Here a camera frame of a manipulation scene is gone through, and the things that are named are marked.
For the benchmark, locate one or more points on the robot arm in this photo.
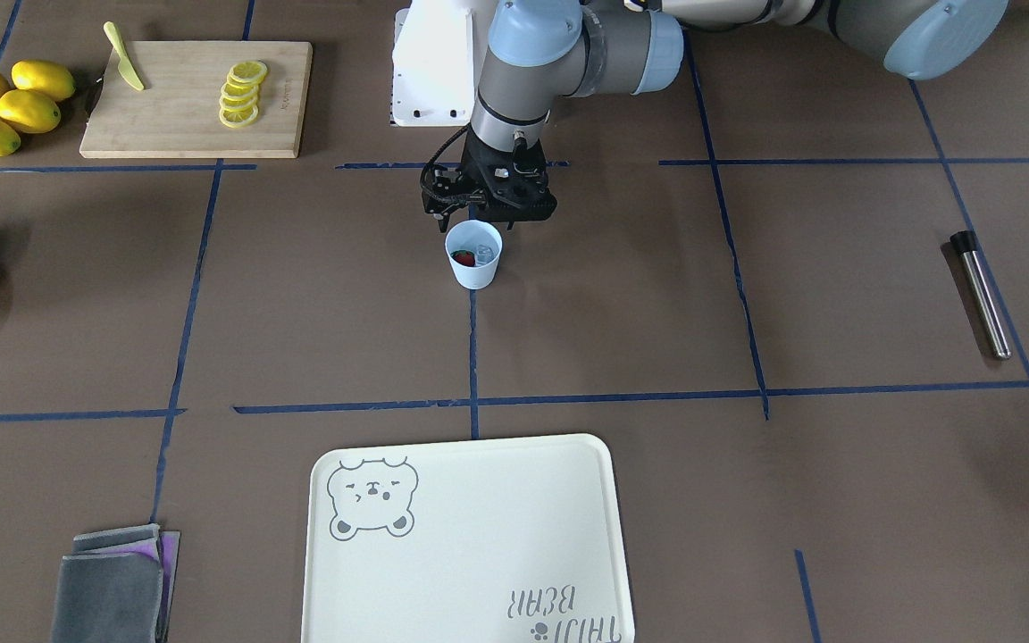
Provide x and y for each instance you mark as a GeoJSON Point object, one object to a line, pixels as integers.
{"type": "Point", "coordinates": [494, 69]}

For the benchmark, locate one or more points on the bamboo cutting board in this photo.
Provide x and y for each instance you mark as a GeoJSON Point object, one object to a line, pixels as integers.
{"type": "Point", "coordinates": [176, 115]}

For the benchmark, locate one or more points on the red strawberry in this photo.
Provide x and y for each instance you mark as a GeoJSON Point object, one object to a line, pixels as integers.
{"type": "Point", "coordinates": [463, 258]}

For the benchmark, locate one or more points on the yellow-green plastic knife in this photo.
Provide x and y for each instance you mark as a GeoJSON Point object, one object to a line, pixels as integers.
{"type": "Point", "coordinates": [125, 66]}

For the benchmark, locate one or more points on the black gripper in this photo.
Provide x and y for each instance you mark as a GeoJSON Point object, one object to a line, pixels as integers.
{"type": "Point", "coordinates": [445, 196]}

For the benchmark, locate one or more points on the lemon slices row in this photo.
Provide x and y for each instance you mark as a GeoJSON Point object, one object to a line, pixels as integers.
{"type": "Point", "coordinates": [239, 98]}

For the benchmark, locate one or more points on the grey folded cloth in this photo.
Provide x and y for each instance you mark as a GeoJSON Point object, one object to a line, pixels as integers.
{"type": "Point", "coordinates": [117, 585]}

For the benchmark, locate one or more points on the light blue cup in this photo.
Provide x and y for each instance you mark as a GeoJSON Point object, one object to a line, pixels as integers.
{"type": "Point", "coordinates": [468, 235]}

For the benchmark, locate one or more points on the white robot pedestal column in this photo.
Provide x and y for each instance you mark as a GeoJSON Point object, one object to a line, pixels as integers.
{"type": "Point", "coordinates": [437, 57]}

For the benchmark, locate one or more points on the cream bear tray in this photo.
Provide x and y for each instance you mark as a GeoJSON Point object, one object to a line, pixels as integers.
{"type": "Point", "coordinates": [492, 540]}

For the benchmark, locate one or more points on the clear ice cube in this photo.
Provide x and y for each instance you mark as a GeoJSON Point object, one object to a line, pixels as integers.
{"type": "Point", "coordinates": [483, 255]}

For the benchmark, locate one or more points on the steel muddler black tip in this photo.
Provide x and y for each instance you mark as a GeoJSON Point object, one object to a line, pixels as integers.
{"type": "Point", "coordinates": [970, 254]}

